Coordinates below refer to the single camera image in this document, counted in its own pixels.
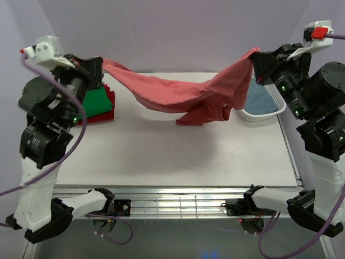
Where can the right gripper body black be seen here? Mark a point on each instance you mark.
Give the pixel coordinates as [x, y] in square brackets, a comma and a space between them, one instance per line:
[268, 67]

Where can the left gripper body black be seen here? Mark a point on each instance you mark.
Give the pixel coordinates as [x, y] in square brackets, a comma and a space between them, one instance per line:
[88, 72]

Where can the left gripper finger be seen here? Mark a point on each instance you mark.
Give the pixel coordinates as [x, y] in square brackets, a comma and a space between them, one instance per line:
[92, 64]
[95, 78]

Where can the pink red t shirt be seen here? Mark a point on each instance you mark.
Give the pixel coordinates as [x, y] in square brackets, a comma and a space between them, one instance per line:
[199, 103]

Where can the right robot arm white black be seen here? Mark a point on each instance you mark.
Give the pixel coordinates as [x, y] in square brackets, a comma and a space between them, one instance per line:
[317, 101]

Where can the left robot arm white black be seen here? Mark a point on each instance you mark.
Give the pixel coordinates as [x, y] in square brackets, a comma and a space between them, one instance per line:
[52, 109]

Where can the white plastic basket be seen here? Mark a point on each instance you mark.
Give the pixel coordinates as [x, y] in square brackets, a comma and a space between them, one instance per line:
[274, 93]

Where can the folded green t shirt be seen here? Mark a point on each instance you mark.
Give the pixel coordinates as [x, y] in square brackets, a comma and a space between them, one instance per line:
[96, 102]

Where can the blue t shirt in basket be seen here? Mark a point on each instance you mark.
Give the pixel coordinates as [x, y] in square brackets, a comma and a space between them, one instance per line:
[258, 100]

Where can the folded red t shirt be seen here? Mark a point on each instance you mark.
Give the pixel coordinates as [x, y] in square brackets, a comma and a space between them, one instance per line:
[108, 116]

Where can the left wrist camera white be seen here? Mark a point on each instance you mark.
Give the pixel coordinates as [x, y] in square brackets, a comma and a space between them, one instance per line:
[48, 53]

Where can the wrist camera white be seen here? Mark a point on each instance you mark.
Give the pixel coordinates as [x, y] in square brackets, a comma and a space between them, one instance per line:
[314, 39]
[48, 53]

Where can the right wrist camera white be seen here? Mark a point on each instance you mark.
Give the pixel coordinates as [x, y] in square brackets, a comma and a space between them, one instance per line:
[314, 39]

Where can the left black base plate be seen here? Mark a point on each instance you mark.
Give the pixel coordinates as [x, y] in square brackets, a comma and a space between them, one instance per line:
[122, 207]

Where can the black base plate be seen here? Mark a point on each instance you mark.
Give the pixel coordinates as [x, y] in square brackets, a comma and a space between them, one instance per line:
[122, 207]
[239, 206]

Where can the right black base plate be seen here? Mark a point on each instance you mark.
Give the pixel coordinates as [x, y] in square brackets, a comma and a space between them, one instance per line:
[239, 206]

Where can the aluminium frame rail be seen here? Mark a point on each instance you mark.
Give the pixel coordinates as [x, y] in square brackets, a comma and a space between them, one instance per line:
[153, 203]

